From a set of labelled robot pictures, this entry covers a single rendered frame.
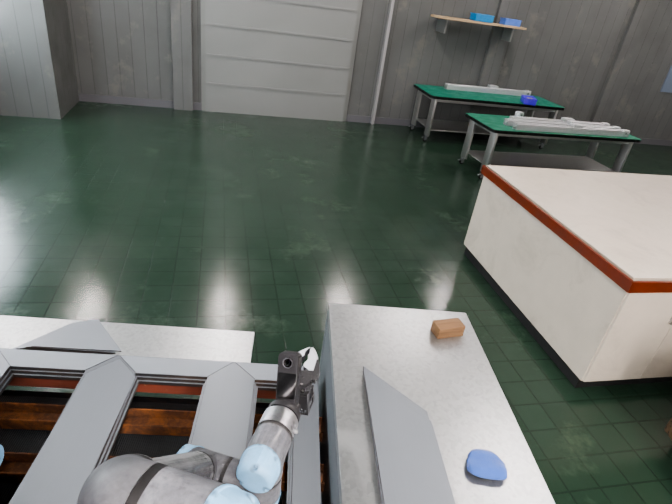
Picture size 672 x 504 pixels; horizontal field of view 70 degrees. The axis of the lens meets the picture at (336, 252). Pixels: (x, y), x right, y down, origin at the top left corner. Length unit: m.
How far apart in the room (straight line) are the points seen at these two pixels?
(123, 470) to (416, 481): 0.94
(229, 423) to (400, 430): 0.60
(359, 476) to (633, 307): 2.39
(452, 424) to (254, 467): 0.87
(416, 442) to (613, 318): 2.14
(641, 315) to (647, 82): 8.81
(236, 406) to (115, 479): 1.20
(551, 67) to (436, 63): 2.32
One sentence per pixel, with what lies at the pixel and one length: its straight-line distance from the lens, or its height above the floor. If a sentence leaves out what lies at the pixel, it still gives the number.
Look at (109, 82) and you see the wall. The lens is 8.94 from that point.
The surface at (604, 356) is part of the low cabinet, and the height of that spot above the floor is 0.34.
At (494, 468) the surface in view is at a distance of 1.58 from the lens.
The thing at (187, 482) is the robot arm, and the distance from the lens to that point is 0.67.
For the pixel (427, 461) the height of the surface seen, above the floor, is 1.07.
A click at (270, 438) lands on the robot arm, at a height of 1.47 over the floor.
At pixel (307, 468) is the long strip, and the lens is 1.70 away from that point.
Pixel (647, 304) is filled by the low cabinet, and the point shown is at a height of 0.75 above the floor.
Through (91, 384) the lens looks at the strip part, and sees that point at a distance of 2.00.
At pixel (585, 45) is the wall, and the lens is 10.84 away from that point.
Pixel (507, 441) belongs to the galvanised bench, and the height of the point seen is 1.05.
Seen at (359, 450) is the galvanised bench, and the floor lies 1.05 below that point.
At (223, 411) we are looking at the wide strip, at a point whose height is 0.86.
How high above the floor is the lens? 2.23
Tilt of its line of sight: 29 degrees down
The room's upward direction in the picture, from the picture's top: 8 degrees clockwise
